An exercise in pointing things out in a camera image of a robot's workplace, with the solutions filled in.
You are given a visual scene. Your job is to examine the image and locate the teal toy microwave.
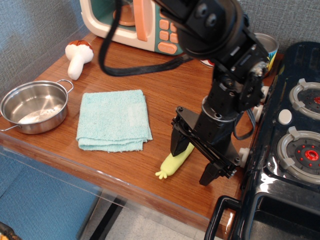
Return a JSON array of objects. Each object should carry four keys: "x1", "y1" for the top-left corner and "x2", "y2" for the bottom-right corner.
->
[{"x1": 79, "y1": 0, "x2": 183, "y2": 56}]

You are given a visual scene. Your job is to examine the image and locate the spoon with yellow handle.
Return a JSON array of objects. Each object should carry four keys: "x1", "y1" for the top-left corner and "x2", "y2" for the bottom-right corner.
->
[{"x1": 155, "y1": 143, "x2": 195, "y2": 180}]

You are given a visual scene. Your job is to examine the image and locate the black toy stove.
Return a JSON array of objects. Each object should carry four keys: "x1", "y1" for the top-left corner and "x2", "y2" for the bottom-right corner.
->
[{"x1": 205, "y1": 41, "x2": 320, "y2": 240}]

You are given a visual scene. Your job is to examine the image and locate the tomato sauce can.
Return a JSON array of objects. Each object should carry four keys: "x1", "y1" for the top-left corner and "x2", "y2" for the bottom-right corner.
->
[{"x1": 200, "y1": 60, "x2": 215, "y2": 68}]

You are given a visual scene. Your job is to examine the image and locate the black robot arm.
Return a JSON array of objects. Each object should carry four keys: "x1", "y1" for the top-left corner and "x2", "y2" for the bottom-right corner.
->
[{"x1": 158, "y1": 0, "x2": 268, "y2": 186}]

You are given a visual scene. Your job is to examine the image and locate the orange toy plate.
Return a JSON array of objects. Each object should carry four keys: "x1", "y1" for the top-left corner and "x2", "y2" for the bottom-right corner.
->
[{"x1": 119, "y1": 4, "x2": 135, "y2": 27}]

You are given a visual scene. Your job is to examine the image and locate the light blue folded cloth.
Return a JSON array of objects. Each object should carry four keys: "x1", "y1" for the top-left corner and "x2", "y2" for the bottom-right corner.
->
[{"x1": 76, "y1": 89, "x2": 153, "y2": 153}]

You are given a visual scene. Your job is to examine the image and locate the plush mushroom toy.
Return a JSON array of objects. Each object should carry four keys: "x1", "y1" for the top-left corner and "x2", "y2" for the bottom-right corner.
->
[{"x1": 65, "y1": 40, "x2": 94, "y2": 80}]

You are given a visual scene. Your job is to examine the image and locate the small steel pot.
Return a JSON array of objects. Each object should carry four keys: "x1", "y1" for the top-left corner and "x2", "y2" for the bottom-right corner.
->
[{"x1": 0, "y1": 79, "x2": 74, "y2": 135}]

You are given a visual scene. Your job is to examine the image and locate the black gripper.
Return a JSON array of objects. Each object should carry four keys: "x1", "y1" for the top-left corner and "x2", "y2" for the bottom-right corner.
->
[{"x1": 170, "y1": 96, "x2": 240, "y2": 186}]

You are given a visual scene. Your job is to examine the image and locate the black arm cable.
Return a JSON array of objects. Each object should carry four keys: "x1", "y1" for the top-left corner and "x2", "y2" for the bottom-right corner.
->
[{"x1": 97, "y1": 0, "x2": 193, "y2": 77}]

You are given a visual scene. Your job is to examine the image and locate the pineapple slices can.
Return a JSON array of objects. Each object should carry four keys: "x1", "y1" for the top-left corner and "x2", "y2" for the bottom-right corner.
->
[{"x1": 255, "y1": 33, "x2": 279, "y2": 75}]

